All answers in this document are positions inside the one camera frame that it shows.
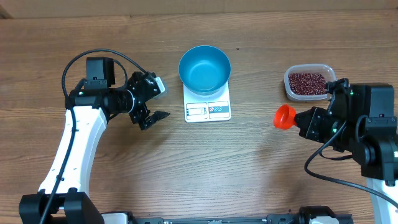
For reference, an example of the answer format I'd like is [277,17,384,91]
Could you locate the red scoop with blue handle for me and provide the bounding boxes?
[273,105,297,130]

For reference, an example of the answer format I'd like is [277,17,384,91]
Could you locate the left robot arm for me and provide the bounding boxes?
[19,57,169,223]

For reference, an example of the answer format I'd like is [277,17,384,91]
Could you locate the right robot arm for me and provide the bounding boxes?
[294,78,397,223]

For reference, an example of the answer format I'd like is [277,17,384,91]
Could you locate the white digital kitchen scale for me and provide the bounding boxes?
[183,83,232,123]

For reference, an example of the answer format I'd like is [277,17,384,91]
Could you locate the blue metal bowl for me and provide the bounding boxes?
[178,45,232,95]

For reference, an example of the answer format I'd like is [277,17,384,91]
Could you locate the clear plastic food container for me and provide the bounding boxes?
[284,63,336,101]

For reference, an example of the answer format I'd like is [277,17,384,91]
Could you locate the red beans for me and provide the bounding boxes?
[288,72,326,95]

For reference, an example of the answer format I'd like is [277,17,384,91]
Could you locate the left black cable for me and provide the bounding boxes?
[37,48,150,224]

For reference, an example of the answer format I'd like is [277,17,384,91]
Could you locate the black cable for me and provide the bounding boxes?
[37,48,150,224]
[303,114,398,209]

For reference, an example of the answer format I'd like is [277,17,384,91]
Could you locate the right black cable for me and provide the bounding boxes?
[303,114,398,209]

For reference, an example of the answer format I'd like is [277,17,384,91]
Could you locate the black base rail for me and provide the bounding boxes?
[102,206,354,224]

